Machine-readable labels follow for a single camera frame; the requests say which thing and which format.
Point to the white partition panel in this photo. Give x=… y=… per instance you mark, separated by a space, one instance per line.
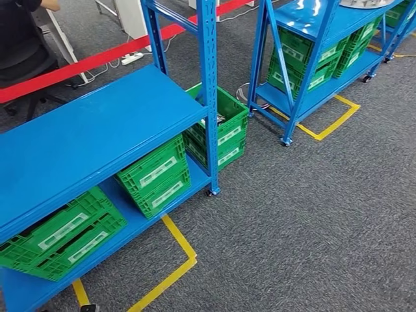
x=131 y=17

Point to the person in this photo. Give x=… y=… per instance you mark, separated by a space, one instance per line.
x=16 y=26

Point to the red barrier belt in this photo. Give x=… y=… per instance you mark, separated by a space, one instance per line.
x=81 y=64

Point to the black office chair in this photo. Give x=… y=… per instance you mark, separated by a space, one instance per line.
x=29 y=82

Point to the chrome stanchion post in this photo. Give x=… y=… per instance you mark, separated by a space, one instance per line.
x=243 y=92

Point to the grey plastic wheel cover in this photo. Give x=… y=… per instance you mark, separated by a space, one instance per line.
x=364 y=3

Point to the blue metal shelf rack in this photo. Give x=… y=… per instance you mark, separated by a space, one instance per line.
x=398 y=32
x=312 y=19
x=97 y=125

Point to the white power strip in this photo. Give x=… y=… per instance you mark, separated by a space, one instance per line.
x=132 y=58

